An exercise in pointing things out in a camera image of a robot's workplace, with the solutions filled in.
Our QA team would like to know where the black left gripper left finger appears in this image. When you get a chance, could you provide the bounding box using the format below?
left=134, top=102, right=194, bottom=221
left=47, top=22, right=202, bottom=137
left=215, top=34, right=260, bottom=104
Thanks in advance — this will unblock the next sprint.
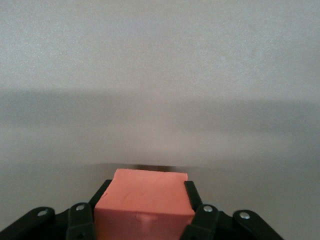
left=0, top=179, right=113, bottom=240

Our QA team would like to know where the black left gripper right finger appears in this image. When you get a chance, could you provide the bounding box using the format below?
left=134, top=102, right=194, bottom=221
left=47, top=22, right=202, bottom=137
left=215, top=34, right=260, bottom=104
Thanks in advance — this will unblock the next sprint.
left=178, top=181, right=285, bottom=240

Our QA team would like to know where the orange foam cube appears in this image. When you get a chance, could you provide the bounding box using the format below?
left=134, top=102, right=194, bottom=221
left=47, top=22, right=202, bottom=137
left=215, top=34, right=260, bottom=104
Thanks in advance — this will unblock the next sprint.
left=94, top=168, right=196, bottom=240

